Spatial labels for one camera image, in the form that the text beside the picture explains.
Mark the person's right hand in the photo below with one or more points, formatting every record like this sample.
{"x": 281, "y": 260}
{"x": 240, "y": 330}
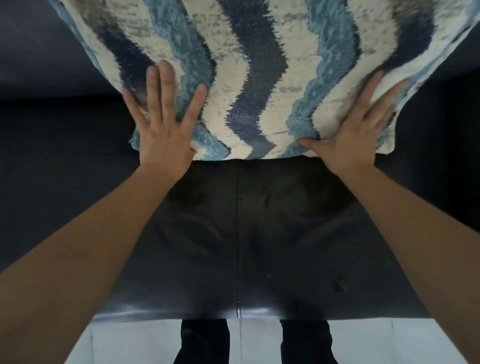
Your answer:
{"x": 348, "y": 146}

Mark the person's black trousers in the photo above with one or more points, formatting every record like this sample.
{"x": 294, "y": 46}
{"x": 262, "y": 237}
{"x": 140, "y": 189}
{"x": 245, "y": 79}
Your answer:
{"x": 258, "y": 341}

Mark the person's right forearm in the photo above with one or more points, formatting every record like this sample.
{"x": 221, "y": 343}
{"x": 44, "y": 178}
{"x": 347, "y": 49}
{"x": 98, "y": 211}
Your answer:
{"x": 423, "y": 243}

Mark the grey zigzag patterned cushion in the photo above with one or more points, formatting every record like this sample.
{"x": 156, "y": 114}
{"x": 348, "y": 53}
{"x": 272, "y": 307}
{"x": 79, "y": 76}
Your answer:
{"x": 262, "y": 75}

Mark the person's left forearm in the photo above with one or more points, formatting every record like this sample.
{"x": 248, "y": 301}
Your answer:
{"x": 75, "y": 270}

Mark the black sofa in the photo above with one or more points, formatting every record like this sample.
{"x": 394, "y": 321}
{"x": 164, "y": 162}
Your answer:
{"x": 243, "y": 232}

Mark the person's left hand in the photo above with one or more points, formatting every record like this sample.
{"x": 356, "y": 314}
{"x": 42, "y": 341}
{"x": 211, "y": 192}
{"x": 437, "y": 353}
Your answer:
{"x": 165, "y": 138}

